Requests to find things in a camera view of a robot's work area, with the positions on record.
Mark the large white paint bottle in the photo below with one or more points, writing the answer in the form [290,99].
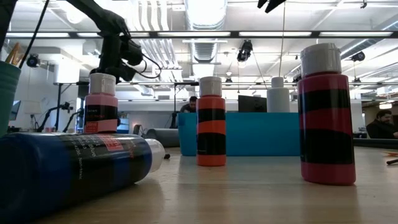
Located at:
[278,99]

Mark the small magenta paint bottle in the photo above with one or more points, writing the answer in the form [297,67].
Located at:
[326,149]

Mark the paintbrush with orange tip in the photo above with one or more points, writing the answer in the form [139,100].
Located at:
[391,153]

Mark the black background robot arm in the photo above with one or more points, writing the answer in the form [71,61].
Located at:
[66,107]

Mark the small pink paint bottle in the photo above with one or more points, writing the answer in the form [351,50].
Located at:
[101,104]

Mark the small orange paint bottle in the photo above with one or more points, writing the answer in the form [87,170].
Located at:
[211,124]

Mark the small blue paint bottle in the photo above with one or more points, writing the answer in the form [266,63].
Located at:
[46,174]

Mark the black overhead beam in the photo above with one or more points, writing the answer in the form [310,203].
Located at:
[154,35]

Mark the black ceiling spotlight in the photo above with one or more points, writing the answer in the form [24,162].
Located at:
[244,54]
[358,56]
[32,60]

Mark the black light stand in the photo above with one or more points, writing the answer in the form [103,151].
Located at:
[59,109]

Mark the white table lamp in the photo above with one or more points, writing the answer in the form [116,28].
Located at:
[32,107]

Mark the person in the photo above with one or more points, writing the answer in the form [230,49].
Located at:
[190,108]
[381,129]

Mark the black monitor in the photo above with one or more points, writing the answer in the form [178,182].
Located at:
[252,104]

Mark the green plastic cup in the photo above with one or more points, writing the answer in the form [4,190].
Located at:
[7,102]

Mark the teal plastic bin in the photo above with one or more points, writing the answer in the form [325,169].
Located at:
[248,133]

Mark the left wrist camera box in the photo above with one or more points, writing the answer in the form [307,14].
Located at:
[132,53]

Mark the silver ventilation duct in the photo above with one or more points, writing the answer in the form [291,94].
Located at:
[205,15]

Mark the black aluminium table frame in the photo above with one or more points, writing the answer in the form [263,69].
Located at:
[376,143]

